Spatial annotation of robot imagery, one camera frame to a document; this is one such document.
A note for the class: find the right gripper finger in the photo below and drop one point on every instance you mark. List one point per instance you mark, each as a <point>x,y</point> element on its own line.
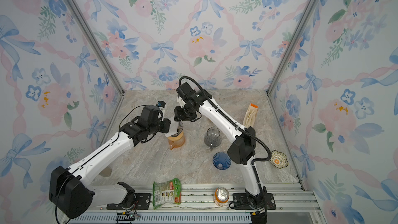
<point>187,118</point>
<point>178,118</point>

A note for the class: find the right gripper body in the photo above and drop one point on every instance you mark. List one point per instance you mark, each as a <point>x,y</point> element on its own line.
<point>185,110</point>

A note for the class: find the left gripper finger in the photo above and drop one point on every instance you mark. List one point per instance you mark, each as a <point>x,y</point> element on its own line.
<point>165,129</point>
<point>165,122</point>

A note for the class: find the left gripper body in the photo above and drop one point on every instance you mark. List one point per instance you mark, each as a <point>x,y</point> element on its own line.
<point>154,129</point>

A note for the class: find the grey glass dripper cone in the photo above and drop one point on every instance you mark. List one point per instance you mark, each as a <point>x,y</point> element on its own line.
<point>178,132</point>

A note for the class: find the blue glass dripper cone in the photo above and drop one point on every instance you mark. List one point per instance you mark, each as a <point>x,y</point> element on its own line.
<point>221,161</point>

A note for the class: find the coffee filter paper pack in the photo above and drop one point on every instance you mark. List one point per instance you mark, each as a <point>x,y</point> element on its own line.
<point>250,116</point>

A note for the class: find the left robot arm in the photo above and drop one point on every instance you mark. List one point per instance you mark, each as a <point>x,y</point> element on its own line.
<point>70,188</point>

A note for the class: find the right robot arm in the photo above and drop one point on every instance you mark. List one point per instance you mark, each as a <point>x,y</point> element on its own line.
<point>242,139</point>

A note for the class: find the orange glass carafe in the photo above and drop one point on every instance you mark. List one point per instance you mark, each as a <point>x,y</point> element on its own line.
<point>176,144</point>

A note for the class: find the grey glass carafe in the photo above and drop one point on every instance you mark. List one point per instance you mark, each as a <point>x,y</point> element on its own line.
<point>212,138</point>

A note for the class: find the green snack bag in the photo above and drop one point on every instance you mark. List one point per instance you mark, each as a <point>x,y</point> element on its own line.
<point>168,192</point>

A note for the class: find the orange soda can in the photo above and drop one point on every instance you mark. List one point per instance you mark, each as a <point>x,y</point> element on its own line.
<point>221,196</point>

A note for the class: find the small patterned dish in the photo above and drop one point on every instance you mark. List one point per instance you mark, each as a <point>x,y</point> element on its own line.
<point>279,159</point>

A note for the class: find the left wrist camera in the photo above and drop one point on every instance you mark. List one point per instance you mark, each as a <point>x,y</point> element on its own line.
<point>161,105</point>

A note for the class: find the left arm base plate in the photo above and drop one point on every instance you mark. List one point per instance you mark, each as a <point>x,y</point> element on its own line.
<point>140,201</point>

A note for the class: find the aluminium rail frame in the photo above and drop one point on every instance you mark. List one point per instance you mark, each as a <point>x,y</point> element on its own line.
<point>289,204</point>

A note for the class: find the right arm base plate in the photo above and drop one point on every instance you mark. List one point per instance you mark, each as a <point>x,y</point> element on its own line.
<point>242,201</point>

